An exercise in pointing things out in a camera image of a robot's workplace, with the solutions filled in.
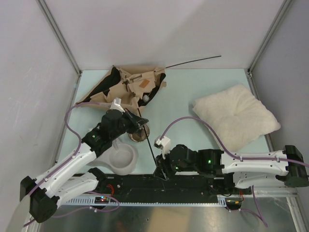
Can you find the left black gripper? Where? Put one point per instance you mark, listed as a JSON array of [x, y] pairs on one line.
[[133, 119]]

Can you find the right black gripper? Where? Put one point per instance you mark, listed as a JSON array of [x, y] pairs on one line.
[[162, 163]]

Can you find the beige fabric pet tent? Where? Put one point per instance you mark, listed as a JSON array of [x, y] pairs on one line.
[[130, 84]]

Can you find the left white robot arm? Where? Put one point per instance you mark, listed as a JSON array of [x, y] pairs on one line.
[[43, 190]]

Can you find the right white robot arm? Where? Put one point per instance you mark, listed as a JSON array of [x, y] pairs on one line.
[[247, 170]]

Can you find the steel pet bowl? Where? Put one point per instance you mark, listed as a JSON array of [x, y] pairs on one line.
[[140, 135]]

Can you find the grey double pet feeder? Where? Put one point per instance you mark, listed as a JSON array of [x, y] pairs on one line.
[[120, 158]]

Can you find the white pompom toy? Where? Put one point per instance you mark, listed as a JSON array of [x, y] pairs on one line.
[[146, 98]]

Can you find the white fluffy pillow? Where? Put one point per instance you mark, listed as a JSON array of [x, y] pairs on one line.
[[236, 115]]

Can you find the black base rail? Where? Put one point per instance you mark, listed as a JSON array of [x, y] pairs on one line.
[[146, 188]]

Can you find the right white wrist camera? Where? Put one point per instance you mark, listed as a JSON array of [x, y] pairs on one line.
[[164, 144]]

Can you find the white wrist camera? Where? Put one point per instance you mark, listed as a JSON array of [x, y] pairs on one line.
[[116, 105], [164, 144]]

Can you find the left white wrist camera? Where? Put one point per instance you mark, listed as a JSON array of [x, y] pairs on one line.
[[116, 105]]

